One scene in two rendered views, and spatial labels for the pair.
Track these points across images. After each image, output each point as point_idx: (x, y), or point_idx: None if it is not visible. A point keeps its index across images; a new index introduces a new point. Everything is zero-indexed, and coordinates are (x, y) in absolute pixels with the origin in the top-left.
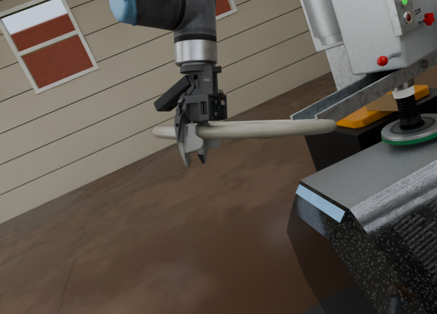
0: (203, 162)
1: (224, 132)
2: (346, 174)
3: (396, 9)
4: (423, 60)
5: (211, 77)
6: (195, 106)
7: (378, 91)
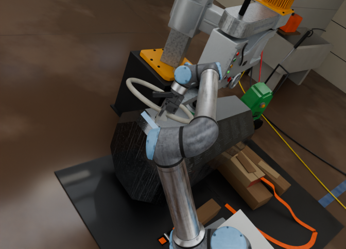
0: None
1: (173, 117)
2: (167, 117)
3: (224, 74)
4: None
5: (182, 101)
6: (170, 106)
7: None
